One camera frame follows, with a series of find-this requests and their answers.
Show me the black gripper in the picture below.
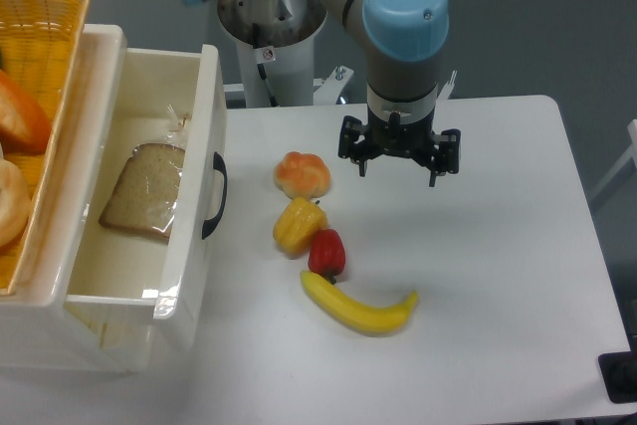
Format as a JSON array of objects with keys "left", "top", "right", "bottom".
[{"left": 337, "top": 91, "right": 461, "bottom": 187}]

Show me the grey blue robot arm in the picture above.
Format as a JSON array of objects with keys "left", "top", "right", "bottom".
[{"left": 182, "top": 0, "right": 461, "bottom": 177}]

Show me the white drawer cabinet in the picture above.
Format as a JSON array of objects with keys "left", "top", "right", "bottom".
[{"left": 1, "top": 24, "right": 153, "bottom": 372}]

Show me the orange glazed bun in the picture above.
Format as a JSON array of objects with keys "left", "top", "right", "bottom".
[{"left": 273, "top": 151, "right": 331, "bottom": 199}]

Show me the yellow bell pepper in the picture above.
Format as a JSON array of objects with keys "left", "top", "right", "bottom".
[{"left": 273, "top": 197, "right": 327, "bottom": 257}]

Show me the red bell pepper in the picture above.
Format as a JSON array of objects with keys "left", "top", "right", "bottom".
[{"left": 308, "top": 229, "right": 346, "bottom": 284}]

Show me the yellow banana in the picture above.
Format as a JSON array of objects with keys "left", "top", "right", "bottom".
[{"left": 300, "top": 271, "right": 419, "bottom": 335}]

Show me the bagged brown bread slice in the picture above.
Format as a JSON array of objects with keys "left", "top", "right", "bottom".
[{"left": 99, "top": 105, "right": 190, "bottom": 244}]

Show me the black device at edge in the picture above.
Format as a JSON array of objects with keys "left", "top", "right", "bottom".
[{"left": 598, "top": 351, "right": 636, "bottom": 404}]

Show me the orange croissant bread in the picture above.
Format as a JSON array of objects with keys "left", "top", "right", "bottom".
[{"left": 1, "top": 71, "right": 52, "bottom": 154}]

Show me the yellow wicker basket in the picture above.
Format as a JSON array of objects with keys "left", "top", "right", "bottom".
[{"left": 1, "top": 0, "right": 90, "bottom": 296}]

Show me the pale round bun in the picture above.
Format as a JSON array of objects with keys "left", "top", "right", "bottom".
[{"left": 1, "top": 159, "right": 32, "bottom": 247}]

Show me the white table clamp bracket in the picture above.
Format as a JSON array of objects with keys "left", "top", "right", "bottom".
[{"left": 313, "top": 65, "right": 354, "bottom": 106}]

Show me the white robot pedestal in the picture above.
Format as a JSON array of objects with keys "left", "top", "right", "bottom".
[{"left": 217, "top": 0, "right": 326, "bottom": 107}]

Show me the white frame at right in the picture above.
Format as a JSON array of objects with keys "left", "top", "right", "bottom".
[{"left": 588, "top": 119, "right": 636, "bottom": 212}]

